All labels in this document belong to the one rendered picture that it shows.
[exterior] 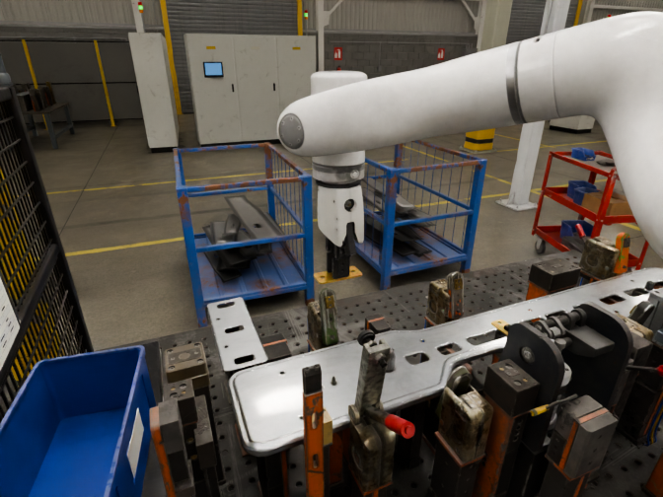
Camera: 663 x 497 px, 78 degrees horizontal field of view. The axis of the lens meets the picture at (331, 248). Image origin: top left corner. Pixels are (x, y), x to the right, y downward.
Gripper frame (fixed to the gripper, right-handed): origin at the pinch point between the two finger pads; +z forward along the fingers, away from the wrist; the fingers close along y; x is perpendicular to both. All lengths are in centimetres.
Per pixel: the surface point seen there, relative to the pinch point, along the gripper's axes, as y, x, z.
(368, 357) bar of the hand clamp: -17.3, 2.5, 7.0
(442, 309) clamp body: 14.7, -37.2, 27.8
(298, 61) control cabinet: 775, -253, -30
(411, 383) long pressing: -6.2, -14.1, 27.4
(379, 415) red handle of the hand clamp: -19.6, 1.5, 16.9
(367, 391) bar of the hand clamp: -16.1, 1.8, 15.1
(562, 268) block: 15, -81, 25
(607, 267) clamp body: 14, -101, 28
